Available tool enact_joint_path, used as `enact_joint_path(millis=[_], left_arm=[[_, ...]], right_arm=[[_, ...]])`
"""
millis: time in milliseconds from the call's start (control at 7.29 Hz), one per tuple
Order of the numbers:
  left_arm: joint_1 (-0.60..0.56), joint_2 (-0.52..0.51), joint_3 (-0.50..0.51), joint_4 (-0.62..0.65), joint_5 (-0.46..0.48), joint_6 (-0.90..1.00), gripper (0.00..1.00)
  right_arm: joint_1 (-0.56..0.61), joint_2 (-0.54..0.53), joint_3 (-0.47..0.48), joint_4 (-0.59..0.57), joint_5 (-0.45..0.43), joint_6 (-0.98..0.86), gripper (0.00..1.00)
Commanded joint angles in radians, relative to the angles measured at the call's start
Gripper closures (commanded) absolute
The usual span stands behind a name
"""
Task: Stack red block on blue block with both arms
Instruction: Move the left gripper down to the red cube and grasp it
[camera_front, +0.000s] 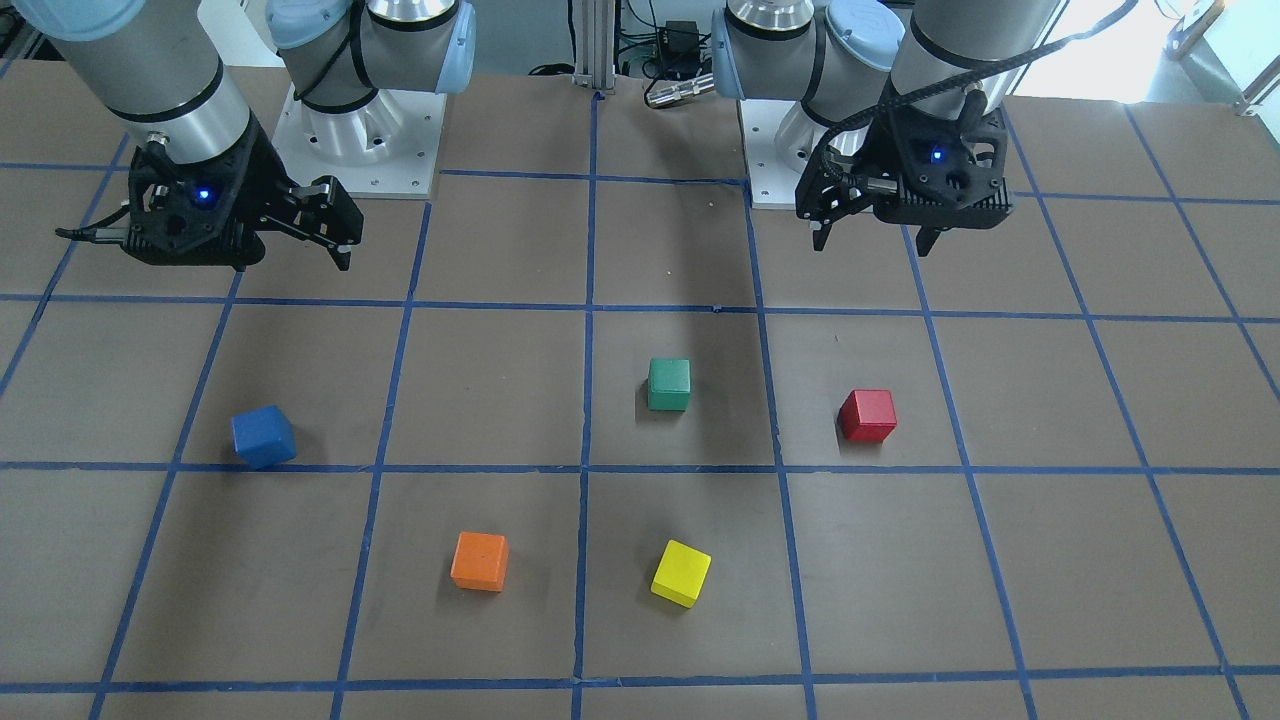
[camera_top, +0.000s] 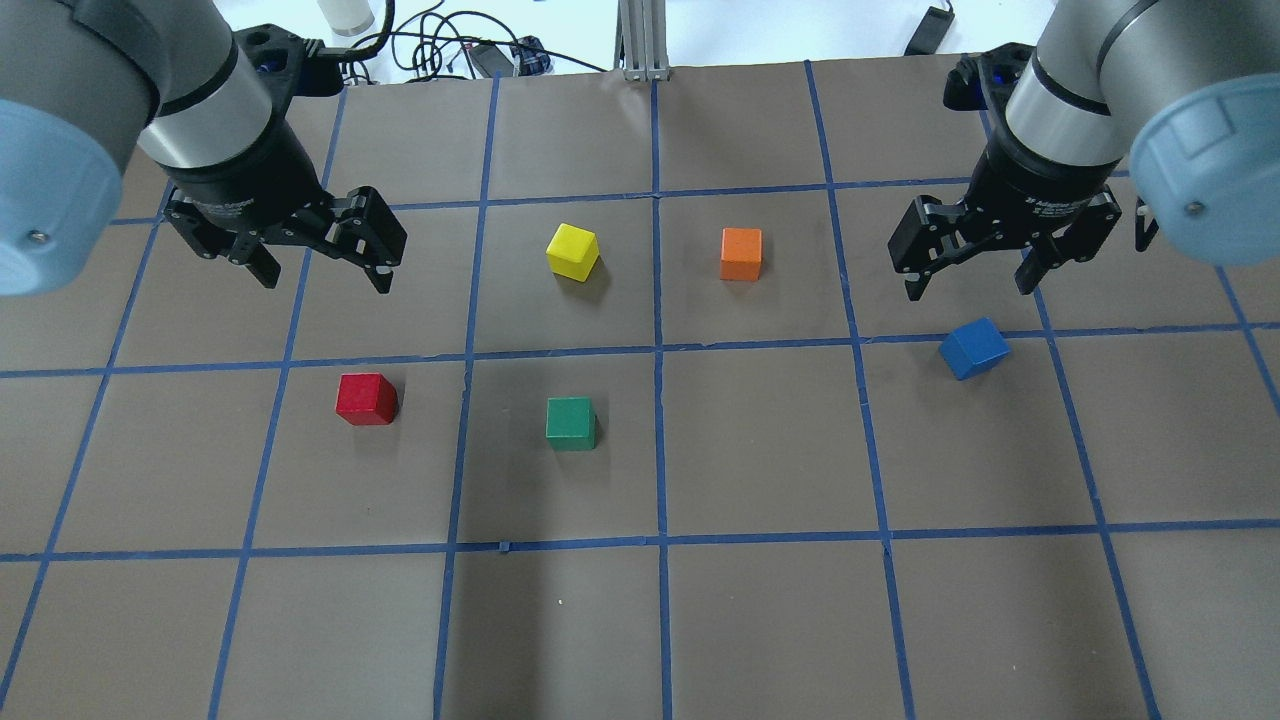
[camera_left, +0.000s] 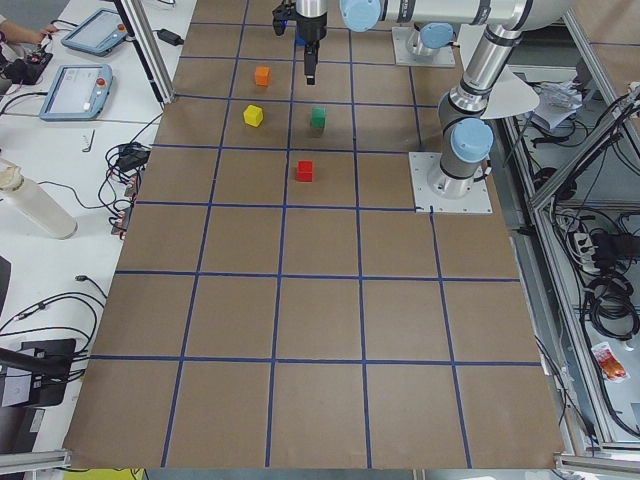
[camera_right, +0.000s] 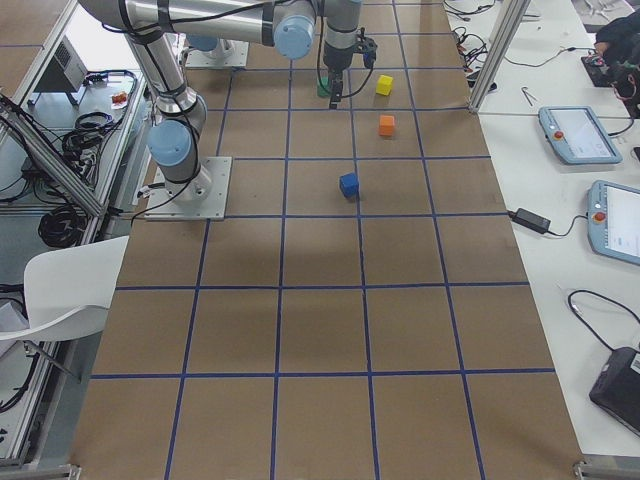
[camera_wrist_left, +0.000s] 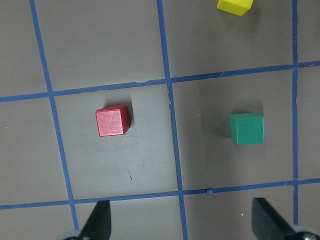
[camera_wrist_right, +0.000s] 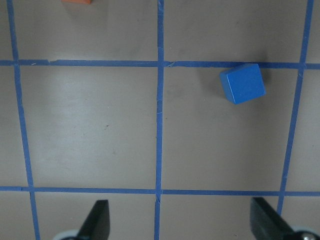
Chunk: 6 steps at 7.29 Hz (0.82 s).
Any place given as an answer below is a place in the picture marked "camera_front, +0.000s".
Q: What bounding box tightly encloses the orange block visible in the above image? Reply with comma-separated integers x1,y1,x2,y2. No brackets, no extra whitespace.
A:
451,530,509,593

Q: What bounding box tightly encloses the yellow block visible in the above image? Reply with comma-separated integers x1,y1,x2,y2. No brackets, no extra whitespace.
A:
650,539,712,609

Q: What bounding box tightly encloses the red block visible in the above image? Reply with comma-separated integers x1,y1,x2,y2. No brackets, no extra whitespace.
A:
838,388,899,443

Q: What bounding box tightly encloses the green block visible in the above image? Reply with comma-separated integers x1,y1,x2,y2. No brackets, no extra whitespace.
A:
646,357,692,413

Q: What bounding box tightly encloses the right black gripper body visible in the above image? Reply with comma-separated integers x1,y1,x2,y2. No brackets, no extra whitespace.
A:
122,119,298,272

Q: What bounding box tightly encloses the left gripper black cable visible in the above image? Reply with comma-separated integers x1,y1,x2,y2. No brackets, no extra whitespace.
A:
818,0,1140,191

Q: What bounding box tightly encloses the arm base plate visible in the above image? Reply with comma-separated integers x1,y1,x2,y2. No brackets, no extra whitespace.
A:
273,87,451,200
739,99,826,211

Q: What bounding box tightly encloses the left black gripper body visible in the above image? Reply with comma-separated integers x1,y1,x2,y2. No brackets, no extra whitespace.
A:
796,101,1011,225

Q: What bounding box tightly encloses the blue block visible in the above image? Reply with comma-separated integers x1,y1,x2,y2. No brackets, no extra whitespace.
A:
230,405,297,470

